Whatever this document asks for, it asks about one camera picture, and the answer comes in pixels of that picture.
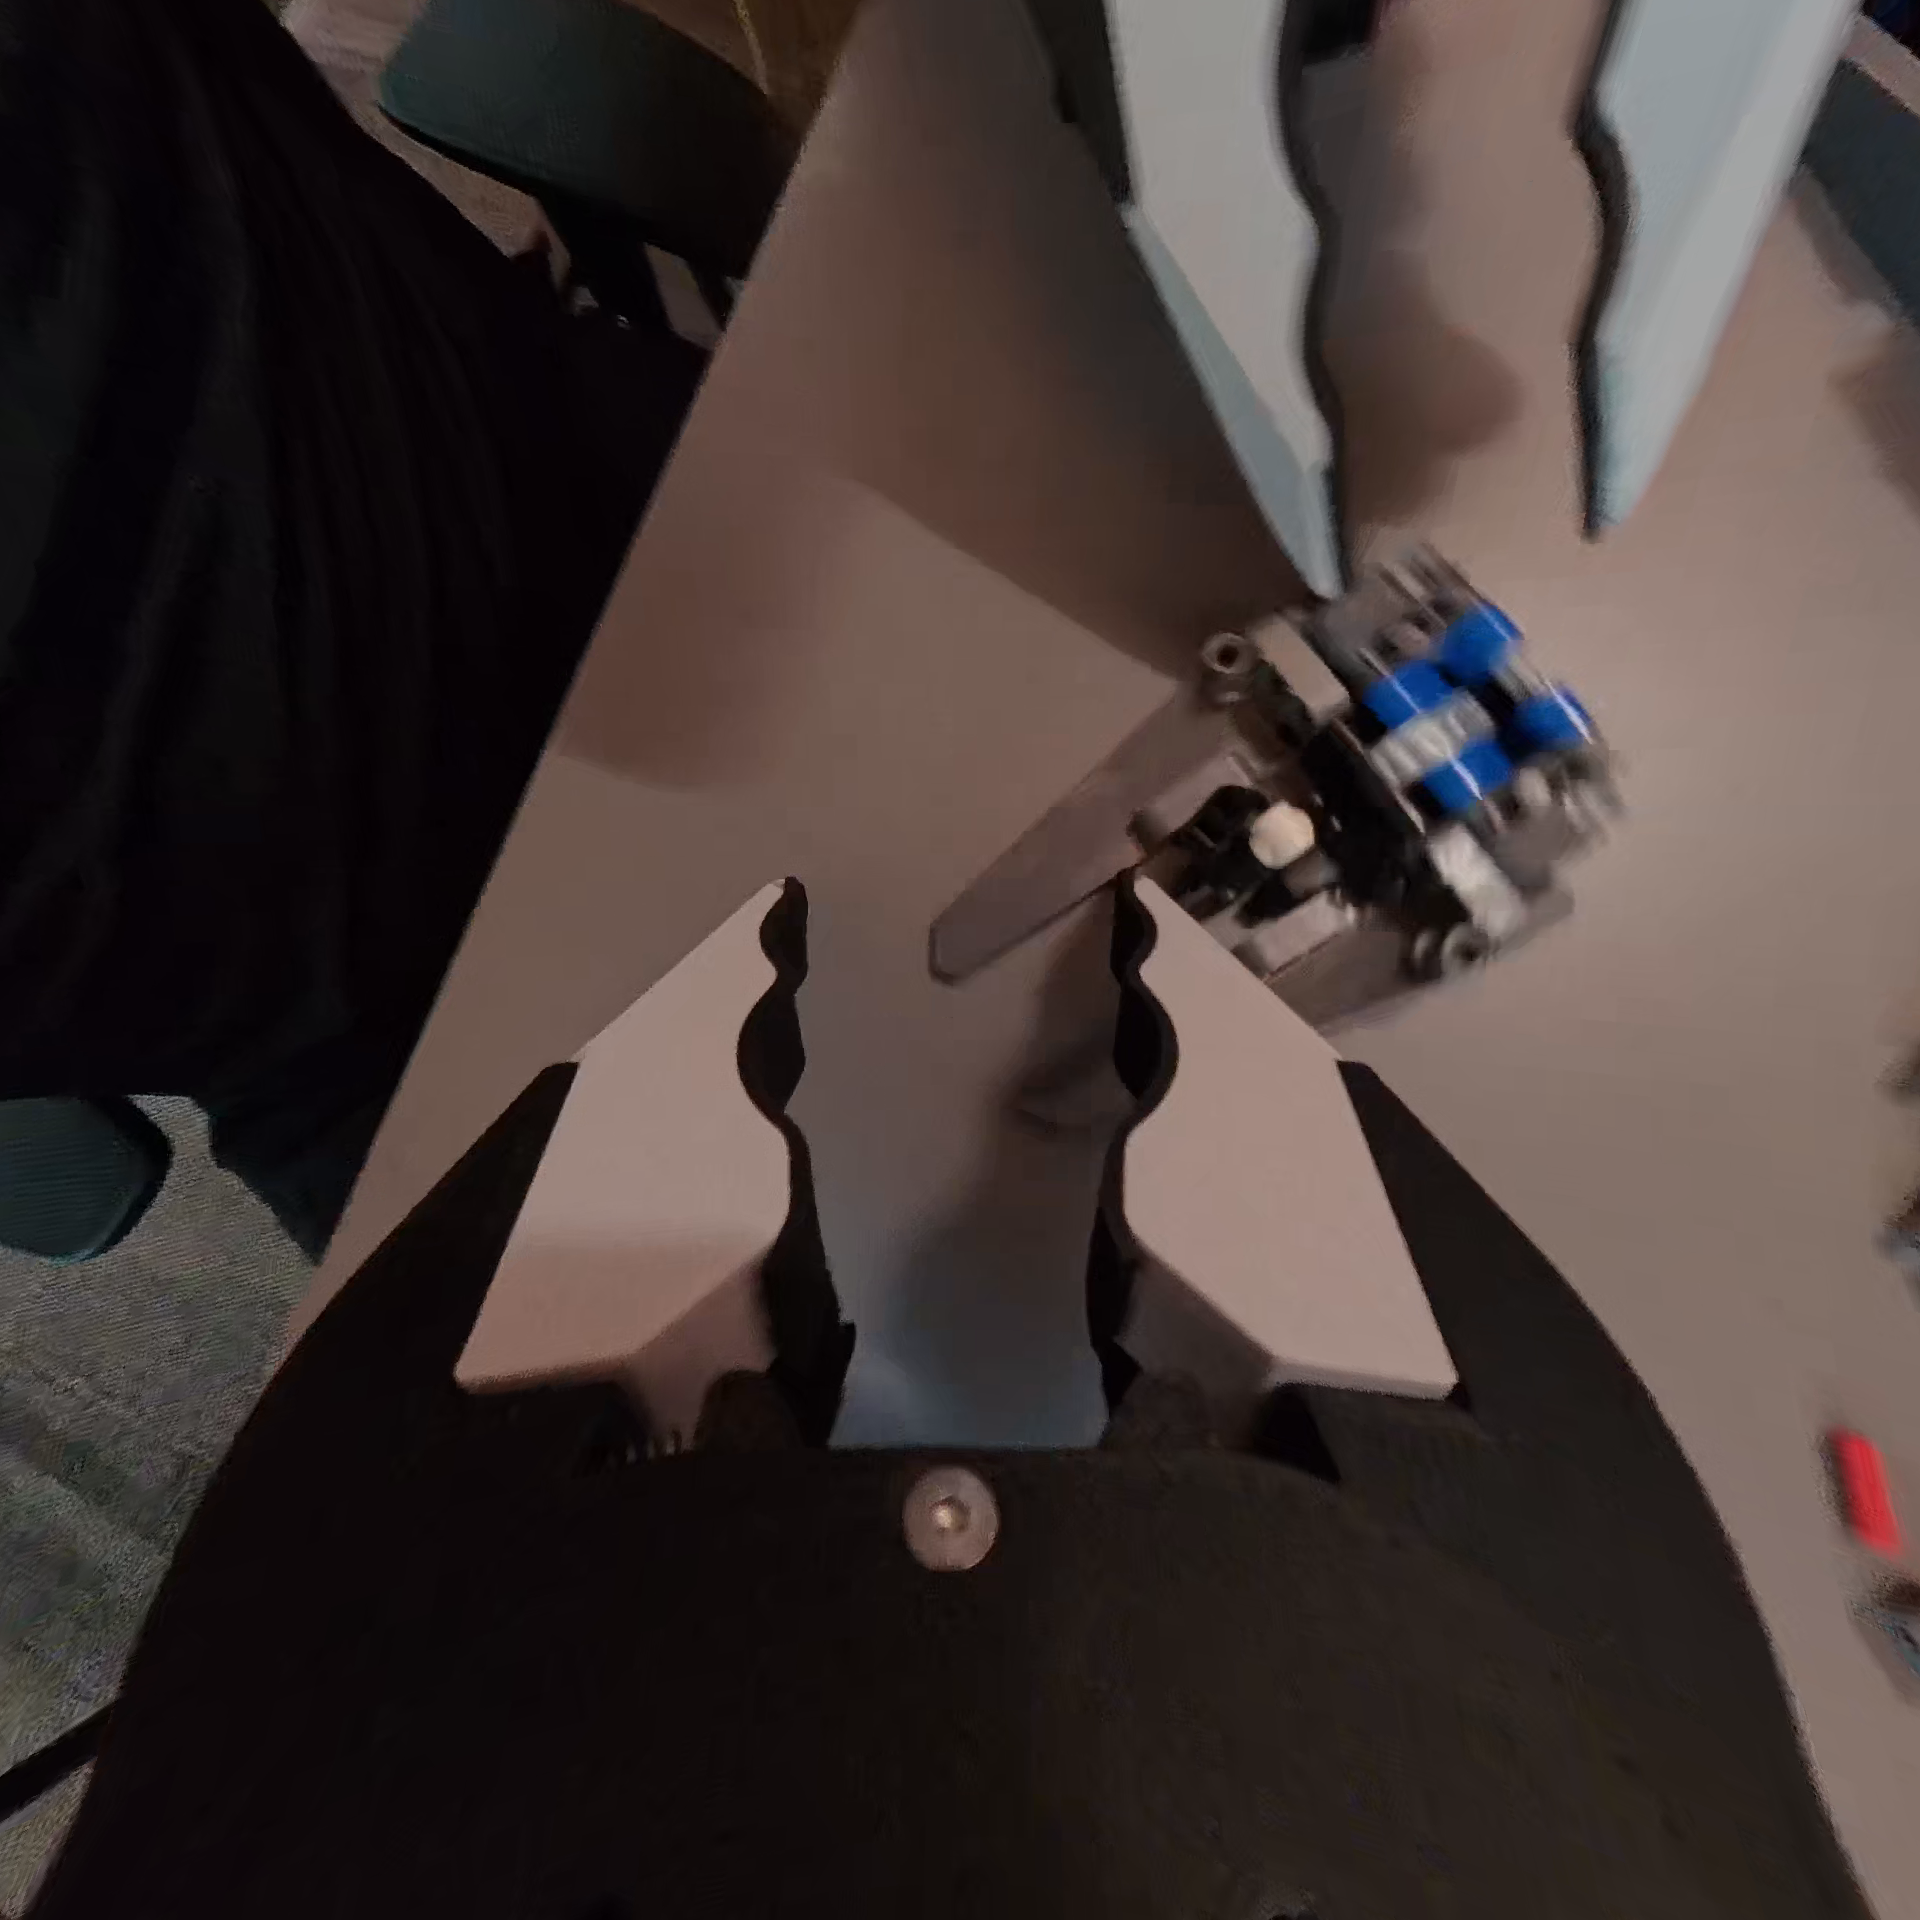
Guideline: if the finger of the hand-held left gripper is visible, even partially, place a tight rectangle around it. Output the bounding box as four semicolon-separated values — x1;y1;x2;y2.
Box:
1049;0;1346;606
1569;0;1865;543

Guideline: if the grey blue lego subassembly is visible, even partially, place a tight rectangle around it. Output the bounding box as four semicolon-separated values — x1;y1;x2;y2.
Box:
927;545;1631;1041

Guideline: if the red lego axle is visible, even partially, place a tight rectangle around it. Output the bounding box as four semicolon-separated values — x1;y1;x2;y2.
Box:
1821;1430;1910;1556

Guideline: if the dark teal office chair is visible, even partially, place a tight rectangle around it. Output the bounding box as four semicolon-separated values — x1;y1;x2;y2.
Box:
0;0;801;1264

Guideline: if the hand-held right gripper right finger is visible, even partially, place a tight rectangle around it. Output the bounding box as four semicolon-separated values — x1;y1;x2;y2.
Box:
1089;872;1466;1403

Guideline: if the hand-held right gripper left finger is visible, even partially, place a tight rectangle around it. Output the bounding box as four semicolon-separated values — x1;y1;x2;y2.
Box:
451;873;857;1396

